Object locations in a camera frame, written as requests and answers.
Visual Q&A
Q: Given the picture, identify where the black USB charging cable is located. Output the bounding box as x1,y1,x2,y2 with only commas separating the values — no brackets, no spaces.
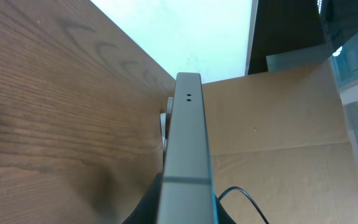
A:
216,185,270,224

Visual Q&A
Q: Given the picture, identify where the brown cardboard panel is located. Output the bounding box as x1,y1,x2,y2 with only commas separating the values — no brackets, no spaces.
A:
203,62,358,223

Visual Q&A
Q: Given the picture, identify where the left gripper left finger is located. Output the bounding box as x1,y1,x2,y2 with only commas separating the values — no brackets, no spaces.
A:
122,173,162,224

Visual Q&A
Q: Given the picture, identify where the white power strip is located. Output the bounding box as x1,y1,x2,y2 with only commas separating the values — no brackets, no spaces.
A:
160,97,173,154

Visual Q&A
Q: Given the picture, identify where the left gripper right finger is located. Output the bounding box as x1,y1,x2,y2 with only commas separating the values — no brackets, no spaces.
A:
215,197,236,224

